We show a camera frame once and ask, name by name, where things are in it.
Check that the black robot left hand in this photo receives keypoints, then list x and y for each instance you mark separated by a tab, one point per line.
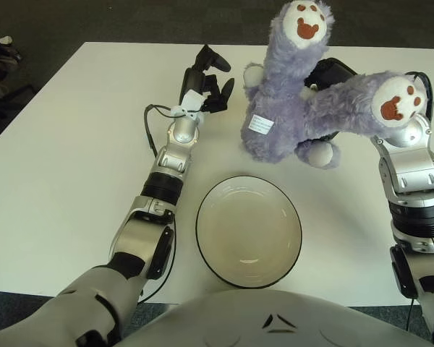
193	79

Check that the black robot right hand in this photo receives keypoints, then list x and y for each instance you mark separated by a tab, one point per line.
329	72

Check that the purple plush bunny doll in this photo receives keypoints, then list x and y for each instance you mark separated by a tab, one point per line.
282	108

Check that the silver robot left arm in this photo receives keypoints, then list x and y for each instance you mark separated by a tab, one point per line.
137	231

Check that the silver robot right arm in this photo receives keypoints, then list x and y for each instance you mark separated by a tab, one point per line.
416	170

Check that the white plate black rim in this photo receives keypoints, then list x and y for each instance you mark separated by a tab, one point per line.
249	231

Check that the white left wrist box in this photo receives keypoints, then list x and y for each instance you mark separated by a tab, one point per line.
192	101

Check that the dark bag pile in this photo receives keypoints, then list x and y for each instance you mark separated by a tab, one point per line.
0	72

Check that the grey robot torso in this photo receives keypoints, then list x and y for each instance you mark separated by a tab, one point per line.
275	321

